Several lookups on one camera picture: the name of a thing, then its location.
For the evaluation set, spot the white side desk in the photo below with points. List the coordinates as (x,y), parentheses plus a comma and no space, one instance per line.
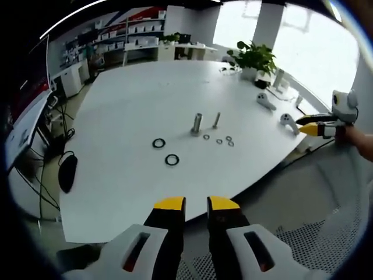
(23,128)

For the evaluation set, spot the green potted plant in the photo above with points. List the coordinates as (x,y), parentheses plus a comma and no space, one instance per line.
(256,58)

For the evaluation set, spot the thin metal threaded stud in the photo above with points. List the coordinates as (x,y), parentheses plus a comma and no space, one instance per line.
(216,120)

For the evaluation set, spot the white handheld controller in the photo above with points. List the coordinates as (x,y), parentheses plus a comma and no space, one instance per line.
(263,100)
(287,119)

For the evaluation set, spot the white low cabinet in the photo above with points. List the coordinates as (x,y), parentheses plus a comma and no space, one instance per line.
(71,77)

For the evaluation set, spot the dark monitor screen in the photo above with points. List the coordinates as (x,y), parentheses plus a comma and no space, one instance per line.
(32,73)

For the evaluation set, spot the black glasses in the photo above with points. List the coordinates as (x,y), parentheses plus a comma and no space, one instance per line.
(228,70)

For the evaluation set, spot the thick metal threaded stud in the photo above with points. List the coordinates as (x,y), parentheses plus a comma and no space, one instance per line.
(197,122)

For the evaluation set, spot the white mesh chair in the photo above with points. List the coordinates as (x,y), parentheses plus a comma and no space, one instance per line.
(306,210)

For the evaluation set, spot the small black box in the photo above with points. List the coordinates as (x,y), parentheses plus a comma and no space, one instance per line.
(261,83)

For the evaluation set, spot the small green shelf plant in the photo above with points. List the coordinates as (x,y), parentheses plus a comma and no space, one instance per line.
(172,38)

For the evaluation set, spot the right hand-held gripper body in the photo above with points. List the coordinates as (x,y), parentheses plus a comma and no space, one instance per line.
(344,106)

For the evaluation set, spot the shelf with white boxes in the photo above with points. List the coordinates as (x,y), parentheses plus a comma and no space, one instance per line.
(131,29)

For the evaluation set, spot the white background desk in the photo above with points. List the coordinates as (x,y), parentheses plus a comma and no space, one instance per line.
(189,49)

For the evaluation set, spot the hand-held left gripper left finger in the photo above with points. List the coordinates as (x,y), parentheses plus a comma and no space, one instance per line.
(163,233)

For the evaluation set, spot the black oval object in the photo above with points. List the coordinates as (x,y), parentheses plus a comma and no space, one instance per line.
(67,173)

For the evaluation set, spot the white desktop device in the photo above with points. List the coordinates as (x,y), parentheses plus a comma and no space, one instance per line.
(281,81)

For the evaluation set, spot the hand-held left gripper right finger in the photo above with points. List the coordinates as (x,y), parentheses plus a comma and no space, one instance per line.
(230,233)

